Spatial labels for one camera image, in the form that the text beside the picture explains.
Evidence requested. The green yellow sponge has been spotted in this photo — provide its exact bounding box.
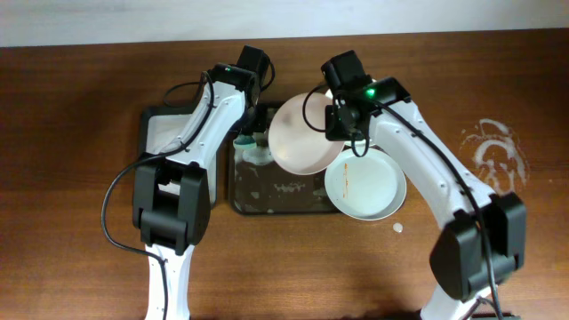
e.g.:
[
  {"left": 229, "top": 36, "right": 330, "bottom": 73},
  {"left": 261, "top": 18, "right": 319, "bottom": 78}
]
[{"left": 232, "top": 134, "right": 257, "bottom": 150}]

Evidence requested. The pink plastic plate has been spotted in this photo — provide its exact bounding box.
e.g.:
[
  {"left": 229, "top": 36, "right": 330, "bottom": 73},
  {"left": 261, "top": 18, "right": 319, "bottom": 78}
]
[{"left": 268, "top": 92, "right": 344, "bottom": 175}]

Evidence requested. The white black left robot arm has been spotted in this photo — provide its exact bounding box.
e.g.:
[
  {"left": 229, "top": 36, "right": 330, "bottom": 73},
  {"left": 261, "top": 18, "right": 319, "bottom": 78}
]
[{"left": 132, "top": 60, "right": 273, "bottom": 319}]

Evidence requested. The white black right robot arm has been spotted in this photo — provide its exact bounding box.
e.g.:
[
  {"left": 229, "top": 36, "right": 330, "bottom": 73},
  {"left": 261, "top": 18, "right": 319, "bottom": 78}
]
[{"left": 326, "top": 76, "right": 526, "bottom": 319}]

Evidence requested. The dark brown tray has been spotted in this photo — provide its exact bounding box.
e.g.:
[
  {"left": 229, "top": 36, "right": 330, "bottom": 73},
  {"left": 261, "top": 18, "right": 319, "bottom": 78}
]
[{"left": 228, "top": 103, "right": 334, "bottom": 216}]

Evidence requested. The black soapy water tray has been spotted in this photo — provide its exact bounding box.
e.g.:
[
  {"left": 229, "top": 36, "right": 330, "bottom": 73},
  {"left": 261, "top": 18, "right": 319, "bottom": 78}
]
[{"left": 137, "top": 105, "right": 220, "bottom": 210}]

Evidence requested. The cream plastic plate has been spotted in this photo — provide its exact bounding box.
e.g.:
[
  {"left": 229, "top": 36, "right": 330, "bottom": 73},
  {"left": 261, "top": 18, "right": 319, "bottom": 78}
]
[{"left": 326, "top": 82, "right": 379, "bottom": 156}]

